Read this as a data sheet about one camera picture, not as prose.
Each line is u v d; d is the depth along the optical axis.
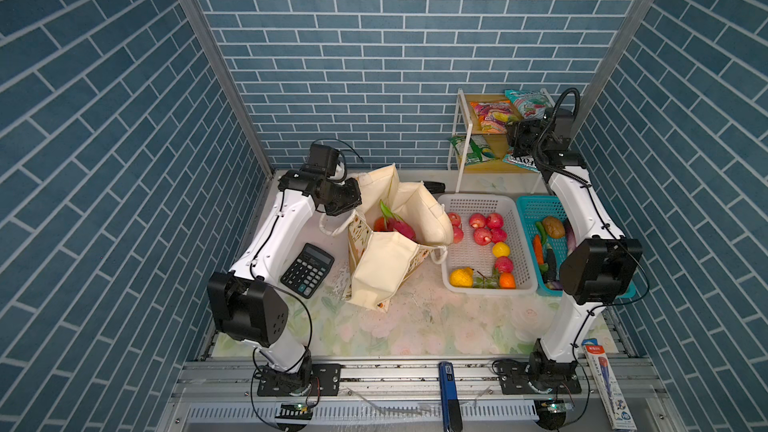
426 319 0.84
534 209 0.95
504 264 0.89
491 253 0.96
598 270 0.51
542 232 1.02
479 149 1.02
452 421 0.68
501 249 0.92
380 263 0.75
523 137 0.77
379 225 0.96
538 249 0.96
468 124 0.84
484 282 0.87
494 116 0.85
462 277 0.85
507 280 0.87
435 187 1.15
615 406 0.69
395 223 0.93
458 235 0.98
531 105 0.91
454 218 1.01
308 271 0.91
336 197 0.68
